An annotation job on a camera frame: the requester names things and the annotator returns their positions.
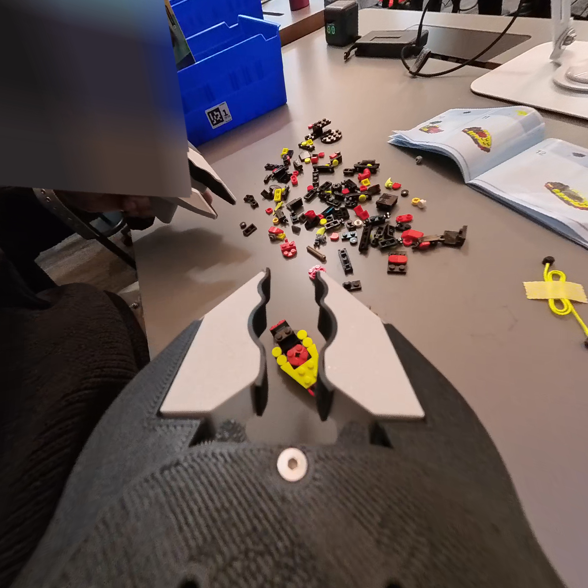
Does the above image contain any yellow cord with black ends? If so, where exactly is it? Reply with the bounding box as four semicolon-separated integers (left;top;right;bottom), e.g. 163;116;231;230
542;256;588;348

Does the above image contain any black wrist watch strap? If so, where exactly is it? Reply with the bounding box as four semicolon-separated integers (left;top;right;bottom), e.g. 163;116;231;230
32;187;95;240

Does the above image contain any red yellow black lego model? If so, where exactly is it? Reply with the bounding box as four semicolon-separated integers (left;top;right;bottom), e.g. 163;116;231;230
269;318;322;397

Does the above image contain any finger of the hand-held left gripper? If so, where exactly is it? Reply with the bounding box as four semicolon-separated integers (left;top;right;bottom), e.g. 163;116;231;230
161;185;219;224
187;145;238;205

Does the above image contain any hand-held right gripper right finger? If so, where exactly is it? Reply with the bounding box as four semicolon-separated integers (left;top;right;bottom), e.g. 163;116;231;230
312;271;425;421

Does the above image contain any flat black box with cable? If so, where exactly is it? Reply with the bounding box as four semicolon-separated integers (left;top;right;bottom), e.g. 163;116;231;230
345;0;525;77

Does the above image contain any white desk stand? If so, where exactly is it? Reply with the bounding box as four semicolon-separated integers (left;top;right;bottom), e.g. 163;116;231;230
471;0;588;121

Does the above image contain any yellowish tape strip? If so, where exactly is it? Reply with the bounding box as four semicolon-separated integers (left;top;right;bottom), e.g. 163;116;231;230
524;280;588;304

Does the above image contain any printed cardboard box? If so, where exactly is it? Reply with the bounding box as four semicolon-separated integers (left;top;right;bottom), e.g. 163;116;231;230
166;5;197;70

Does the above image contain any black flat device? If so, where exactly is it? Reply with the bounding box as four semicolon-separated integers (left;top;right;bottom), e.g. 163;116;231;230
354;29;431;58

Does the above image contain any black cube charger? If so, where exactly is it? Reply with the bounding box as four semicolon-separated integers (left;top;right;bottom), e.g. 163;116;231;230
324;0;359;47

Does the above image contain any blue plastic bin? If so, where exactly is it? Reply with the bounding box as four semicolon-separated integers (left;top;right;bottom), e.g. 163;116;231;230
168;0;265;38
177;14;288;148

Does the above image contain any person's left hand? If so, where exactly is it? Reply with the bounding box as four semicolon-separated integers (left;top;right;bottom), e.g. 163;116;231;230
87;192;160;231

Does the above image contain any lego instruction booklet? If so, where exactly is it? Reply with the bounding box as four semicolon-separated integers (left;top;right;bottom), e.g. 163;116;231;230
388;106;588;249

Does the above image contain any pile of lego pieces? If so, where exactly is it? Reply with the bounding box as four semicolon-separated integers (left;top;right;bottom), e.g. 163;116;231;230
239;117;469;292

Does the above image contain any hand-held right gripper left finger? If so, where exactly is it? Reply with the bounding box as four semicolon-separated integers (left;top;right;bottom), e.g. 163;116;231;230
158;269;272;419

